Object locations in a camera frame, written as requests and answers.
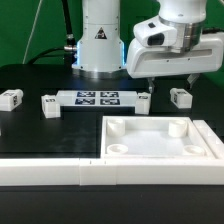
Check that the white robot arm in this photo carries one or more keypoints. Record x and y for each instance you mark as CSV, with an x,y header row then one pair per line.
x,y
101,52

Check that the white marker base plate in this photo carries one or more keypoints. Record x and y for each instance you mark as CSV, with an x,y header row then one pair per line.
x,y
72,98

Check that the white square tabletop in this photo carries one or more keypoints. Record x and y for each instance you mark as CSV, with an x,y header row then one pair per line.
x,y
152,137

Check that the white front fence wall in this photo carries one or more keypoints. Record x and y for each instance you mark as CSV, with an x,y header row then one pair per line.
x,y
30,172

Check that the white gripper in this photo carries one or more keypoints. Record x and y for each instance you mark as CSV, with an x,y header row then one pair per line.
x,y
144,62

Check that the white fence wall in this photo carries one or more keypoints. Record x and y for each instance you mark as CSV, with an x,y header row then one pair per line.
x,y
30,172
209,136

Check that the white right fence wall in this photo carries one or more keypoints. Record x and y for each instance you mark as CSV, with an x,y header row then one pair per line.
x,y
209,136

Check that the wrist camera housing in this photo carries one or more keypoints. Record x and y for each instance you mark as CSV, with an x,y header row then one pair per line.
x,y
153,32

